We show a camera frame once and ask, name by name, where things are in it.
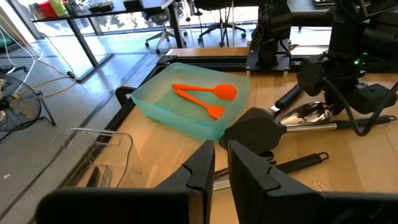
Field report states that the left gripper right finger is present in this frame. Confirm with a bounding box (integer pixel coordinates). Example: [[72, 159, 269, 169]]
[[228, 140, 398, 224]]

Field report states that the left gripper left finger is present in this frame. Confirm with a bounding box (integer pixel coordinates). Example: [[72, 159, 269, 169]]
[[35, 139, 215, 224]]

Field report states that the shiny steel scoop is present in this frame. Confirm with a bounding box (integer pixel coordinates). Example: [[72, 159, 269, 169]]
[[273, 101, 335, 125]]

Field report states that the black slotted turner steel handle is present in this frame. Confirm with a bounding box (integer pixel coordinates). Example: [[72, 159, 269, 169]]
[[213, 151, 330, 191]]

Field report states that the black kitchen knife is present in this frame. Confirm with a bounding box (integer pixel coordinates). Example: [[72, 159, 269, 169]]
[[85, 166, 100, 189]]

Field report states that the clear plastic bin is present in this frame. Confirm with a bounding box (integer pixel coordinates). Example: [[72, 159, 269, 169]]
[[51, 127, 150, 189]]

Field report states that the black solid turner steel handle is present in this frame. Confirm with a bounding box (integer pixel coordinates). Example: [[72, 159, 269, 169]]
[[218, 107, 398, 156]]

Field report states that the teal plastic bin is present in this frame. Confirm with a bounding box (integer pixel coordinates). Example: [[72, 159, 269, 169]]
[[130, 62, 251, 142]]

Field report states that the orange silicone spoon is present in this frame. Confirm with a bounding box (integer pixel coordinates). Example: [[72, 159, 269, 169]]
[[171, 83, 238, 101]]

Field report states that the orange silicone spatula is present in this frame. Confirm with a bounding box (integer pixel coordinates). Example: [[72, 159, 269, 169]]
[[173, 88, 226, 120]]

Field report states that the dark grey desk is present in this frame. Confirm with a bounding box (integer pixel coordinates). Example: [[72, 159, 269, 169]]
[[287, 0, 335, 29]]

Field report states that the black office chair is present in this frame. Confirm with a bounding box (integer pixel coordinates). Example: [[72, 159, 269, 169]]
[[194, 0, 248, 49]]

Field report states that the black floor fan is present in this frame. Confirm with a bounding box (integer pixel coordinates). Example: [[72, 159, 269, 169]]
[[0, 73, 57, 142]]

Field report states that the office desk with metal legs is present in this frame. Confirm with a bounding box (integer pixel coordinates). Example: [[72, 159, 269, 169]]
[[29, 0, 187, 83]]

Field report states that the grey office chair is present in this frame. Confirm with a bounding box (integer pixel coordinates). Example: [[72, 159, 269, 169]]
[[144, 12, 189, 55]]

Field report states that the black equipment tray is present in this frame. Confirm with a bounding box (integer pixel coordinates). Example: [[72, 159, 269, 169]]
[[88, 0, 114, 14]]

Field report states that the green bottle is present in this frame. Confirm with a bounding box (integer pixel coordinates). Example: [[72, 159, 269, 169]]
[[49, 0, 68, 17]]

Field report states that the red container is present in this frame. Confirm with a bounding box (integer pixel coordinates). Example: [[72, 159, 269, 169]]
[[37, 1, 58, 19]]

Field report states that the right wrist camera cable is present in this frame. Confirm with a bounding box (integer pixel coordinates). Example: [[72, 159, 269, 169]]
[[322, 79, 398, 137]]

